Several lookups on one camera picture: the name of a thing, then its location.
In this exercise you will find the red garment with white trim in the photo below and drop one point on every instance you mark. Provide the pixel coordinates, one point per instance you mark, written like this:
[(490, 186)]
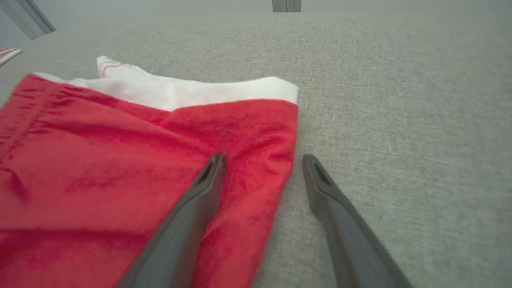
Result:
[(100, 168)]

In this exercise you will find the slanted grey metal frame post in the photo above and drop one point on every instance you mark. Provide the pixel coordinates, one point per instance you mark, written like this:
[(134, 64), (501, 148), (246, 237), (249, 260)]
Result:
[(28, 18)]

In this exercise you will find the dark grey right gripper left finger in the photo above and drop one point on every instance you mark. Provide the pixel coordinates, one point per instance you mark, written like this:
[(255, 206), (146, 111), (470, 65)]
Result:
[(176, 240)]

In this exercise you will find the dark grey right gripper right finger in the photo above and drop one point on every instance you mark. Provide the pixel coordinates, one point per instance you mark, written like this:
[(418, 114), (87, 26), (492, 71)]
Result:
[(352, 244)]

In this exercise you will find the upright grey metal frame post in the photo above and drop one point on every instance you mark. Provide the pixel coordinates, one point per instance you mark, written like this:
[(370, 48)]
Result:
[(286, 5)]

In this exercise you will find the red white striped cloth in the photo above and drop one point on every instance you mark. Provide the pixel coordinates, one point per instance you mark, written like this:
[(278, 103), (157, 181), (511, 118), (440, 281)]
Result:
[(8, 54)]

